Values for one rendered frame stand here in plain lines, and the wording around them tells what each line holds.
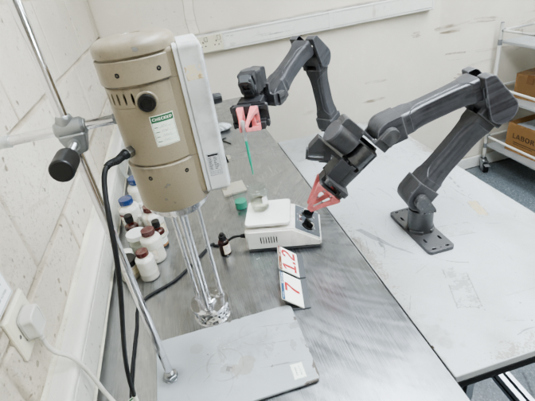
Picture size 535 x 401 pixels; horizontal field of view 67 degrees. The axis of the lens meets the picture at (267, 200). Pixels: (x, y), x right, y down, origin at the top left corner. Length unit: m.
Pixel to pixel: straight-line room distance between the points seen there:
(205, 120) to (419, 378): 0.58
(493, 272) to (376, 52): 1.92
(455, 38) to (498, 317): 2.29
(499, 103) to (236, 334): 0.75
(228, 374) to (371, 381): 0.26
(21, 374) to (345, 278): 0.66
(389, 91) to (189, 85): 2.38
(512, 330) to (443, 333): 0.13
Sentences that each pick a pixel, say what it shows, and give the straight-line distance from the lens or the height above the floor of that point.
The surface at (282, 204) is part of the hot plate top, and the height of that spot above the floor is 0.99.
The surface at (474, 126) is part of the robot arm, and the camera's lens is 1.04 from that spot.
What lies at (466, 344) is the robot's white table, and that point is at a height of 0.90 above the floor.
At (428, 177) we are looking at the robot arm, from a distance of 1.04.
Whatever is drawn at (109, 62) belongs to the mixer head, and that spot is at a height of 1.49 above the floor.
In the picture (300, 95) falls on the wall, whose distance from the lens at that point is 2.59.
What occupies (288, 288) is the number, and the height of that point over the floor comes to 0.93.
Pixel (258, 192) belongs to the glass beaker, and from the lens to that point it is 1.06.
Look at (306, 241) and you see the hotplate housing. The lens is 1.07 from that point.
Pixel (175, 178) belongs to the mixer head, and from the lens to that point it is 0.55.
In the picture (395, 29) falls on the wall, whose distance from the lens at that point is 2.76.
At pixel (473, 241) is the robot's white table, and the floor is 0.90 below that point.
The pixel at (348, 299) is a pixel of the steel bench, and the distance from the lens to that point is 0.94.
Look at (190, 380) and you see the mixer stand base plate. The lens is 0.85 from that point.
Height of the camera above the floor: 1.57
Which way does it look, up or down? 30 degrees down
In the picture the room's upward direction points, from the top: 9 degrees counter-clockwise
